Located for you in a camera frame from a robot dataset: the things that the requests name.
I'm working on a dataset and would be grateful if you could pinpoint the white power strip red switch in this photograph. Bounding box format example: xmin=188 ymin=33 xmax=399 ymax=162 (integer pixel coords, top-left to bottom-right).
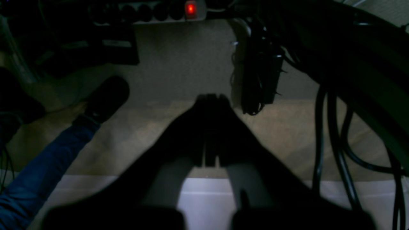
xmin=88 ymin=0 xmax=208 ymax=26

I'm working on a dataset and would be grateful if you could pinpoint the black cable bundle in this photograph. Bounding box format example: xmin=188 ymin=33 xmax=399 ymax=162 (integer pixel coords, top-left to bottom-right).
xmin=312 ymin=86 xmax=409 ymax=230

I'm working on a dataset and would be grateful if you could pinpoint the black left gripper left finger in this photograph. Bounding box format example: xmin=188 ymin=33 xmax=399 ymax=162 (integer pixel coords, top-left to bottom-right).
xmin=42 ymin=95 xmax=211 ymax=230

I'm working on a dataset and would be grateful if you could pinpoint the black shoe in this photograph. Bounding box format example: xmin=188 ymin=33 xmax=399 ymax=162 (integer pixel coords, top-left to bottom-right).
xmin=72 ymin=76 xmax=130 ymax=126

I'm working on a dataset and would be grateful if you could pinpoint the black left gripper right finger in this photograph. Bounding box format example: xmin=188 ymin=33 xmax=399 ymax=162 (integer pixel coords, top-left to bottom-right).
xmin=215 ymin=95 xmax=376 ymax=230

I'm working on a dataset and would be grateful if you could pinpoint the blue jeans leg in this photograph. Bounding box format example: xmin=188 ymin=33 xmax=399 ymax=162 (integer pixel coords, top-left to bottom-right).
xmin=0 ymin=120 xmax=100 ymax=230

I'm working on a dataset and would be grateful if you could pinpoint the black power adapter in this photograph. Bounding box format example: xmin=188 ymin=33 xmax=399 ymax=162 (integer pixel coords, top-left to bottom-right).
xmin=241 ymin=19 xmax=284 ymax=116

